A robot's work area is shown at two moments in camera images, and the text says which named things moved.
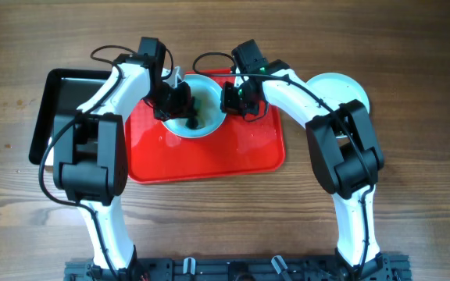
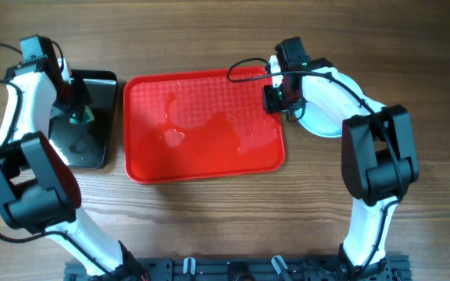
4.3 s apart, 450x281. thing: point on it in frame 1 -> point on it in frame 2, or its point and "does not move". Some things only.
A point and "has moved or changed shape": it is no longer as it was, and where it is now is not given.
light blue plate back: [210, 91] -> [330, 97]
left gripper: [182, 106] -> [84, 97]
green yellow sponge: [194, 122] has moved or changed shape
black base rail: [240, 268] does not move
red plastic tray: [239, 146] does not move
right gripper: [229, 104] -> [272, 105]
